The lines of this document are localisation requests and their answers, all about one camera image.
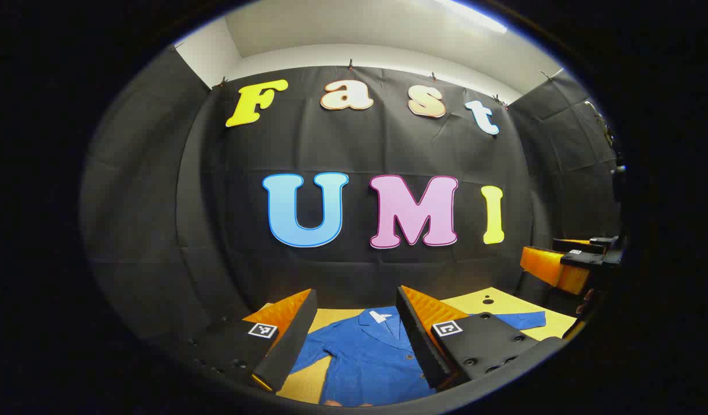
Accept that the row of small backdrop clips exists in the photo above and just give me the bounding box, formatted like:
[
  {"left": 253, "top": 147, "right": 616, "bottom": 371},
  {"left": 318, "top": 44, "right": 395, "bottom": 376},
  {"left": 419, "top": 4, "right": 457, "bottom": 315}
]
[{"left": 172, "top": 40, "right": 562, "bottom": 110}]

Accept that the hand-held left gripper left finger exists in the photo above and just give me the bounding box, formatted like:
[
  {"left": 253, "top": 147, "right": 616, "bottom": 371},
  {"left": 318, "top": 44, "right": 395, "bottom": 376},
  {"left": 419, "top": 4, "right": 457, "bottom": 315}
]
[{"left": 178, "top": 288, "right": 319, "bottom": 394}]

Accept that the blue corduroy shirt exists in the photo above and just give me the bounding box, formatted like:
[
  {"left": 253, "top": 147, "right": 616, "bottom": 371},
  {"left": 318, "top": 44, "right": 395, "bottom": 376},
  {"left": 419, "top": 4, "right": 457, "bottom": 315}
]
[{"left": 299, "top": 305, "right": 548, "bottom": 408}]

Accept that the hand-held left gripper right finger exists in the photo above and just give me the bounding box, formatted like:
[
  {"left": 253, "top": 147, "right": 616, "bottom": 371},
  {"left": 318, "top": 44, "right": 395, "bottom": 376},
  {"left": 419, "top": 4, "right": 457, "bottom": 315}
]
[{"left": 396, "top": 285, "right": 568, "bottom": 393}]

